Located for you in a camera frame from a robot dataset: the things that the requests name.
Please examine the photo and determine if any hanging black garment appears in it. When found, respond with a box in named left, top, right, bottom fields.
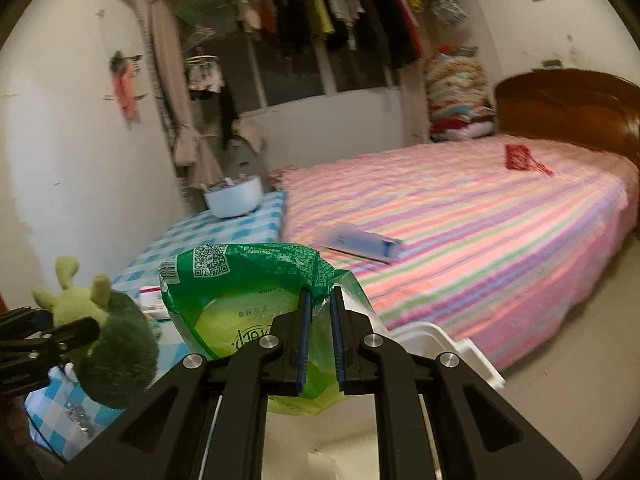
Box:
left=219, top=85, right=238, bottom=151

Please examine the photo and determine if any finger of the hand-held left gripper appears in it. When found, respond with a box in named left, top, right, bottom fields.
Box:
left=0, top=354, right=69, bottom=402
left=0, top=306, right=102, bottom=359

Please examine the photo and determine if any white plastic bin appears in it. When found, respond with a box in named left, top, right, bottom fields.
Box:
left=387, top=321, right=506, bottom=391

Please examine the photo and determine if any small pink white box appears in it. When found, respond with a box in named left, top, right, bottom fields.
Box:
left=139, top=285, right=168, bottom=321

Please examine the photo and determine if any brown wooden headboard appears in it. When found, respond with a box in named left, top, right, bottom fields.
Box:
left=494, top=69, right=640, bottom=171

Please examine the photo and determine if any red packet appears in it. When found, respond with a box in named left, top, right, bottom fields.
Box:
left=504, top=144, right=555, bottom=177

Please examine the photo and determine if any window with white frame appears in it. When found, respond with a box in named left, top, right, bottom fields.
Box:
left=220, top=35, right=406, bottom=111

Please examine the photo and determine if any blue checkered tablecloth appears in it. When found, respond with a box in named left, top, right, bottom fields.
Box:
left=25, top=191, right=288, bottom=461

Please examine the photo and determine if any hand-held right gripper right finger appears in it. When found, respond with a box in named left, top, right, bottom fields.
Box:
left=330, top=285, right=585, bottom=480

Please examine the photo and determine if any green cloth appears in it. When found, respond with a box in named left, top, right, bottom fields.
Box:
left=172, top=0, right=221, bottom=36

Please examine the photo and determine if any green plastic bag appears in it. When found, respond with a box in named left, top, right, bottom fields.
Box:
left=159, top=241, right=373, bottom=417

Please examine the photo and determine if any round laundry drying rack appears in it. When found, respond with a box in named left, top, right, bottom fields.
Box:
left=184, top=52, right=226, bottom=93

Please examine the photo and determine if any row of hanging clothes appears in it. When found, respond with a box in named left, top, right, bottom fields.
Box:
left=235, top=0, right=471, bottom=71

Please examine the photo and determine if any crumpled beige cloth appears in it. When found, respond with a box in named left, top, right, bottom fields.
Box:
left=231, top=117, right=268, bottom=153

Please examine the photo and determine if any white round basin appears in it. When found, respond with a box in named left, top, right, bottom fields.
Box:
left=204, top=174, right=264, bottom=219

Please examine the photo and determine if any stack of folded quilts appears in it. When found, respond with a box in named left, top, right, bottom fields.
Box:
left=424, top=45, right=498, bottom=143

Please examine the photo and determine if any green plush toy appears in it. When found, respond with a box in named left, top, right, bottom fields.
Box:
left=31, top=255, right=161, bottom=410

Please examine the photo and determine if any pink cloth on wall hook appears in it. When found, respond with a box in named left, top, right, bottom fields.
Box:
left=109, top=51, right=151, bottom=122

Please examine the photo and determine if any long blue white carton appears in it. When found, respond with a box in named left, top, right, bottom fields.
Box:
left=314, top=224, right=403, bottom=264

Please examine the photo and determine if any crinkled clear wrapper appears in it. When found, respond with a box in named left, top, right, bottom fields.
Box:
left=62, top=400, right=98, bottom=438

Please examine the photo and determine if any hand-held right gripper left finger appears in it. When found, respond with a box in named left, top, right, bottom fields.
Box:
left=52, top=287, right=314, bottom=480

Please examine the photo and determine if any beige curtain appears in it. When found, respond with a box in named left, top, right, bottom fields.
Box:
left=149, top=2, right=223, bottom=188
left=399, top=65, right=432, bottom=143

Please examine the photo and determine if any pile of colourful wrappers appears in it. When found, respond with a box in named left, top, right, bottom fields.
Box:
left=212, top=174, right=253, bottom=192

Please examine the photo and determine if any striped pink bed sheet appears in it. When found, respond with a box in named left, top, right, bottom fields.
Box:
left=270, top=132, right=640, bottom=371

